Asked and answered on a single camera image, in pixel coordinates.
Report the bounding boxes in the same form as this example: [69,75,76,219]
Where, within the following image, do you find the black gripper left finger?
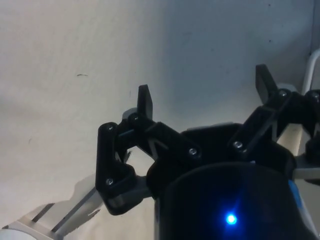
[95,84,203,216]

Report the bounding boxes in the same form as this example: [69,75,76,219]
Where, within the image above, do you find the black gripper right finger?
[226,64,320,161]

